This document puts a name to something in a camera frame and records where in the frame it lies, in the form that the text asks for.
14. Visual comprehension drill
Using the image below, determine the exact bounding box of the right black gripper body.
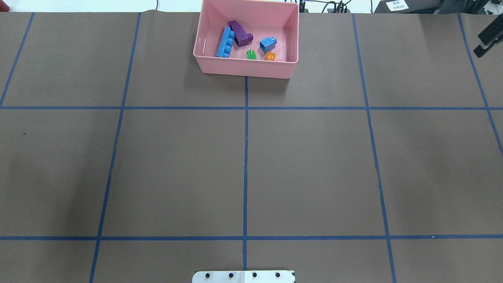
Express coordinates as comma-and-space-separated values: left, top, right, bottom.
478, 15, 503, 47

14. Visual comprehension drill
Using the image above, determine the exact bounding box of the orange block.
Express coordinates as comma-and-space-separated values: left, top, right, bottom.
264, 52, 275, 61

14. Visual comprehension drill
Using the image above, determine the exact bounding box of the small blue block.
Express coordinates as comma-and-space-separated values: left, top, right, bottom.
259, 37, 278, 53

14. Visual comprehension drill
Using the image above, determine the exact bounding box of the green block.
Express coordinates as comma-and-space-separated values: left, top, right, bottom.
246, 50, 257, 60

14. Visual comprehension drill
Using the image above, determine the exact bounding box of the purple block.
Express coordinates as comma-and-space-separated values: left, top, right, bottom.
229, 20, 254, 47

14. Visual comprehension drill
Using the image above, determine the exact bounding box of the long blue block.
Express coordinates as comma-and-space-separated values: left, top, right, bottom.
216, 27, 235, 58

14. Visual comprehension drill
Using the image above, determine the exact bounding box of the black labelled box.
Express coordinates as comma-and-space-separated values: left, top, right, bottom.
373, 0, 442, 14

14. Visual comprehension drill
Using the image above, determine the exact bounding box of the pink plastic box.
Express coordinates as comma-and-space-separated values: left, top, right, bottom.
193, 0, 299, 79

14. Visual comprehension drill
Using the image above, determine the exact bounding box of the white camera stand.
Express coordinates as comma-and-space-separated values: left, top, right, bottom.
192, 270, 296, 283

